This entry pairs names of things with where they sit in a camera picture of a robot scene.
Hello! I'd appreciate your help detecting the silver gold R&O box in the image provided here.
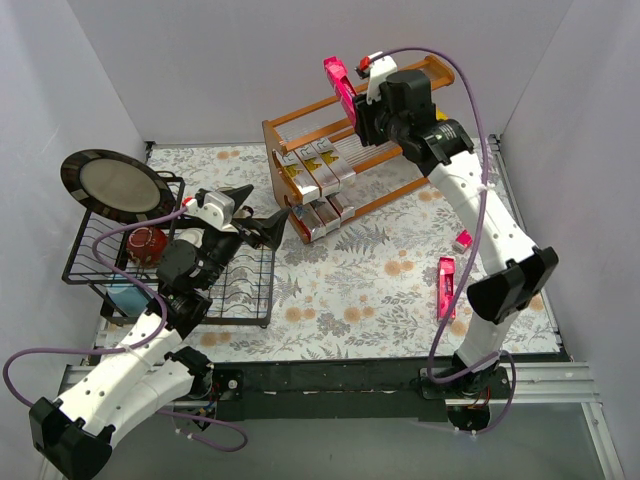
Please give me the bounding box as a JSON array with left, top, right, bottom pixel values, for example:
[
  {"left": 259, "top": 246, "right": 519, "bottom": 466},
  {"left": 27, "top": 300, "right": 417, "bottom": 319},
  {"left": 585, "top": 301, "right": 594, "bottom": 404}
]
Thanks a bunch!
[{"left": 275, "top": 152, "right": 321, "bottom": 204}]

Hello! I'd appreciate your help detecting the small pink toothpaste box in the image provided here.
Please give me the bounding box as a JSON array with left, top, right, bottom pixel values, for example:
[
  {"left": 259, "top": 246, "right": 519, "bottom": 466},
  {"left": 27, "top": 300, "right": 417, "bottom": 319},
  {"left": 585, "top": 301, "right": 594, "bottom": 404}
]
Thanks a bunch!
[{"left": 323, "top": 56, "right": 357, "bottom": 127}]

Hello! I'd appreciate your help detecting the white gold R&O box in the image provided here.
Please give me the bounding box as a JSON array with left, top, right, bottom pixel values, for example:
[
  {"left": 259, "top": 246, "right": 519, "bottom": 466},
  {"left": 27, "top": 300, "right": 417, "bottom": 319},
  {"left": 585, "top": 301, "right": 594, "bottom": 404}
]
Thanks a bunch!
[{"left": 294, "top": 144, "right": 340, "bottom": 197}]

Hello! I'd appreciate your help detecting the silver R&O Ice Mint box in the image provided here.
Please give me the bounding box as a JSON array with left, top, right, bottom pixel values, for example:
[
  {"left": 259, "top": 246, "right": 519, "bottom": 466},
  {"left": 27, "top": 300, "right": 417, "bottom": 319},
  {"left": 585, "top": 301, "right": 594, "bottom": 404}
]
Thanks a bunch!
[{"left": 327, "top": 192, "right": 356, "bottom": 223}]

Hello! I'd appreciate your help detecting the pink Be You toothpaste box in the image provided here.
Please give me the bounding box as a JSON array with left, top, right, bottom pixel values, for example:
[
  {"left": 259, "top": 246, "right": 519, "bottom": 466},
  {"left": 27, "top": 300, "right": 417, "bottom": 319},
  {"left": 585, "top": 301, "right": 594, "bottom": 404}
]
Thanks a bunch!
[{"left": 453, "top": 230, "right": 473, "bottom": 253}]

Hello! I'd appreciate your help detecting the silver red R&O box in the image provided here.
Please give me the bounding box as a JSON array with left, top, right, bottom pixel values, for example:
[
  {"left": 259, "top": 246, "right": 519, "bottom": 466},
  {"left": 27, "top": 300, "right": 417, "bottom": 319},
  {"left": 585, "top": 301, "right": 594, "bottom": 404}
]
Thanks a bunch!
[{"left": 311, "top": 198, "right": 341, "bottom": 234}]

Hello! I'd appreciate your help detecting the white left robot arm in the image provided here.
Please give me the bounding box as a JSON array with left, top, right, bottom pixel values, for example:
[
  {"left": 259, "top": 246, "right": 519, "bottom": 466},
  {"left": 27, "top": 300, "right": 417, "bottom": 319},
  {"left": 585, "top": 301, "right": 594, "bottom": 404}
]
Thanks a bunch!
[{"left": 29, "top": 185, "right": 289, "bottom": 479}]

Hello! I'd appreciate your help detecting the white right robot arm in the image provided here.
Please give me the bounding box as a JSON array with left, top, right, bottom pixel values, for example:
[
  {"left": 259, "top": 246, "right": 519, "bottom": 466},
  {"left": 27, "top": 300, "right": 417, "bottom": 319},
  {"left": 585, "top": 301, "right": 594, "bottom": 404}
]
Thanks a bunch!
[{"left": 353, "top": 67, "right": 559, "bottom": 398}]

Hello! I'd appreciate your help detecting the wooden three-tier shelf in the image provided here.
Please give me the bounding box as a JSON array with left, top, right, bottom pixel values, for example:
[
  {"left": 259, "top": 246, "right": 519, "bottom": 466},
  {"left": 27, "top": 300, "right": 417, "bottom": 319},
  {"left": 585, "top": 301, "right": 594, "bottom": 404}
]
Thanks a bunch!
[{"left": 262, "top": 84, "right": 428, "bottom": 240}]

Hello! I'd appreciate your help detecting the red ceramic cup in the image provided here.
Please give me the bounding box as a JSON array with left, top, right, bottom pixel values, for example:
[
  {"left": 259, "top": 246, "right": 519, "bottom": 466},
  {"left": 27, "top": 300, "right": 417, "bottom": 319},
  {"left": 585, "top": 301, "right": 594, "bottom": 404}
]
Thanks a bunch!
[{"left": 126, "top": 227, "right": 168, "bottom": 268}]

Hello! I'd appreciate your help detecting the orange gold toothpaste box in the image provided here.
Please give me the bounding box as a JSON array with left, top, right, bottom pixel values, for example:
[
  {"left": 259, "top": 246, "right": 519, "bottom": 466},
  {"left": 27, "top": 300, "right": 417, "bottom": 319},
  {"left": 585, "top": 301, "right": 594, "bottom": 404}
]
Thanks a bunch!
[{"left": 311, "top": 138, "right": 356, "bottom": 189}]

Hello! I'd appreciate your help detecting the blue cup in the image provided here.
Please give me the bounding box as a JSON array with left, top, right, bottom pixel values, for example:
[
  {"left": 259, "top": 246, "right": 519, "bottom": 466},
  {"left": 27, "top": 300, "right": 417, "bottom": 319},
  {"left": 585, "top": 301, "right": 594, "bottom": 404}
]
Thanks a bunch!
[{"left": 107, "top": 283, "right": 152, "bottom": 318}]

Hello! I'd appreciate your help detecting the dark rimmed ceramic plate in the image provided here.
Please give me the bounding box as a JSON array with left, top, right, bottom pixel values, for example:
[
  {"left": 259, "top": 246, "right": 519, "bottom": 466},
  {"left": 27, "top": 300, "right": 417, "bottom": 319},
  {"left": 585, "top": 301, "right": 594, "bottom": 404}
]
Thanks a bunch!
[{"left": 60, "top": 149, "right": 176, "bottom": 224}]

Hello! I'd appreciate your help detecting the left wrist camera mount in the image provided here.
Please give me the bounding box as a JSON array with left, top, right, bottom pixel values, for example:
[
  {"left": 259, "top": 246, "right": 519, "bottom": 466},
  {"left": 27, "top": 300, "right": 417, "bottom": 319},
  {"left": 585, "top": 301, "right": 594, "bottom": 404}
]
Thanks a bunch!
[{"left": 182, "top": 189, "right": 237, "bottom": 233}]

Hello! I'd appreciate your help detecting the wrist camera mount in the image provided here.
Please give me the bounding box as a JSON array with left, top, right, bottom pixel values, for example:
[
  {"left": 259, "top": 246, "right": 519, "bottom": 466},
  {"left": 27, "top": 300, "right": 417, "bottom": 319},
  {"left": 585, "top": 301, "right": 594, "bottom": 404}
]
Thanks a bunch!
[
  {"left": 182, "top": 189, "right": 237, "bottom": 233},
  {"left": 356, "top": 51, "right": 398, "bottom": 105}
]

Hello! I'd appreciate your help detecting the black wire dish rack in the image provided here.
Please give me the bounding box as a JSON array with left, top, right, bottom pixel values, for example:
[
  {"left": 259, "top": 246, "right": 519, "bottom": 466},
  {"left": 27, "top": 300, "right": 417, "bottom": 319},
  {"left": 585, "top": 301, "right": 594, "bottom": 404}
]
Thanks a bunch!
[{"left": 62, "top": 175, "right": 276, "bottom": 328}]

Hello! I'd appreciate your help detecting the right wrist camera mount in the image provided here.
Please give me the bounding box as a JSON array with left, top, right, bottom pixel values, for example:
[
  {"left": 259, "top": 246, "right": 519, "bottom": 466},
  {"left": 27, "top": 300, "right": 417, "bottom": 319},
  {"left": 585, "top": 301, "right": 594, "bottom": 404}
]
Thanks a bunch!
[{"left": 356, "top": 51, "right": 398, "bottom": 105}]

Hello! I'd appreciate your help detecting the aluminium frame rail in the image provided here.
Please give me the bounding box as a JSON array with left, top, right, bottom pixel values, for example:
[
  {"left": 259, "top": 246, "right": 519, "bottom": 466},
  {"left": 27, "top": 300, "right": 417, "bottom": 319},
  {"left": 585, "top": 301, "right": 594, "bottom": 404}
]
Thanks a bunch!
[{"left": 39, "top": 360, "right": 626, "bottom": 480}]

